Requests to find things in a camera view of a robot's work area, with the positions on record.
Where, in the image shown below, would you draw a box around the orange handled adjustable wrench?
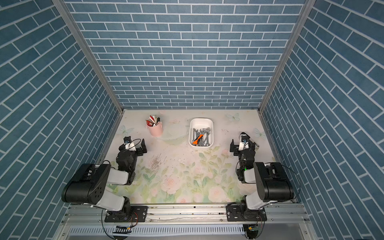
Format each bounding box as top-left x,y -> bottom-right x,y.
192,135 -> 204,147

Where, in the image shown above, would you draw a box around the white storage box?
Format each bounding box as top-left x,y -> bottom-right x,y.
189,118 -> 214,149

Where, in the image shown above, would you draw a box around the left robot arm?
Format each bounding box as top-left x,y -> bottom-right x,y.
61,136 -> 148,218

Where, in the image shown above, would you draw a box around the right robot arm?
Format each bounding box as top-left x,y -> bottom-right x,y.
230,132 -> 295,211

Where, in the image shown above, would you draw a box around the pink pen cup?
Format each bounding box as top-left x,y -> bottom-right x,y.
147,122 -> 163,137

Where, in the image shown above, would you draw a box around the pens in cup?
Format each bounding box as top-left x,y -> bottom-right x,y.
146,116 -> 161,127

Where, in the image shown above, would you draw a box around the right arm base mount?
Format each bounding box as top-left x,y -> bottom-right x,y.
226,203 -> 267,222

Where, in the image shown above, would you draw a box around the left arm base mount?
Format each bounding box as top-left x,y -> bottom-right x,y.
105,206 -> 148,224

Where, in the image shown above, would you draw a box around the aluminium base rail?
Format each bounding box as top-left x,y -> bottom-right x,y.
61,202 -> 311,226

